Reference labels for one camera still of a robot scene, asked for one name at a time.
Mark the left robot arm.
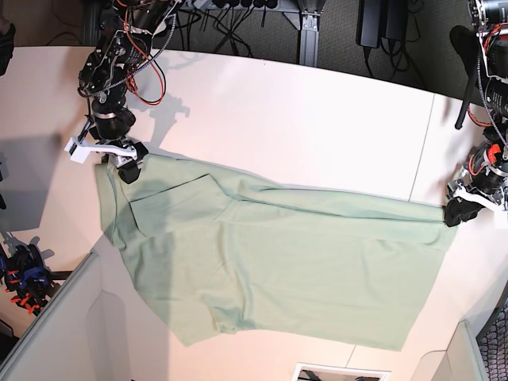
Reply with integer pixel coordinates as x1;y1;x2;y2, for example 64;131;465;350
444;1;507;229

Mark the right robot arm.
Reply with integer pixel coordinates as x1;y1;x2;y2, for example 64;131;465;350
65;1;182;183

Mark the white power strip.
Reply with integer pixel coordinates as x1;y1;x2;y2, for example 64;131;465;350
181;0;300;13

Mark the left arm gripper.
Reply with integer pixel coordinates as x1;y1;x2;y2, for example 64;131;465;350
444;179;507;227

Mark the grey partition panel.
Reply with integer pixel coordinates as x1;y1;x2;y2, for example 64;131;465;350
0;252;132;381
411;321;488;381

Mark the grey partition panel right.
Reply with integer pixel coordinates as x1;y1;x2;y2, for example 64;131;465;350
411;321;488;381

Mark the printed photo sheet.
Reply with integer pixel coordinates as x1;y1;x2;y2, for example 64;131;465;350
291;363;391;381

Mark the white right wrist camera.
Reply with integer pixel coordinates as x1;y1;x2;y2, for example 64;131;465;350
64;136;93;164

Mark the light green polo shirt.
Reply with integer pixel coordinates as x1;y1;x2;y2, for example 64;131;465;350
94;155;456;351

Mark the grey monitor back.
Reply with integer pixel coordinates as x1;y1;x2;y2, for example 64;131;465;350
0;152;8;210

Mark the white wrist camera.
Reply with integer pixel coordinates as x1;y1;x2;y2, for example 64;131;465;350
64;136;93;164
493;210;508;229

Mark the grey partition panel left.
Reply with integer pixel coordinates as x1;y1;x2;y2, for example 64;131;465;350
0;252;132;381

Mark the aluminium frame post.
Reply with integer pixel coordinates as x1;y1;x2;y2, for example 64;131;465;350
283;0;326;67

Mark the black box under table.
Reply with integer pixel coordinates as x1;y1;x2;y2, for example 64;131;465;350
356;0;409;48

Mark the blue orange clamp pile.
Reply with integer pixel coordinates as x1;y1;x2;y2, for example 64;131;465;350
1;244;56;317

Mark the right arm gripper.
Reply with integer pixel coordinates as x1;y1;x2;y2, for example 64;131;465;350
85;139;148;184

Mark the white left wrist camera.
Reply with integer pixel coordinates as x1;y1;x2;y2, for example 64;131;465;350
493;210;508;229

